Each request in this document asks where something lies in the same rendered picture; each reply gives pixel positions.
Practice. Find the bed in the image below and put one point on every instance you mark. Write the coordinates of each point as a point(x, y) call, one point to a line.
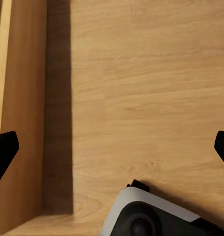
point(23, 26)

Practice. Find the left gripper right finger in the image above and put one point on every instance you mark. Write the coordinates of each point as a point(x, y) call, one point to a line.
point(219, 144)

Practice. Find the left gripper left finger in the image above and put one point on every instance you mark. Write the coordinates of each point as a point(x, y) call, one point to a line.
point(9, 146)

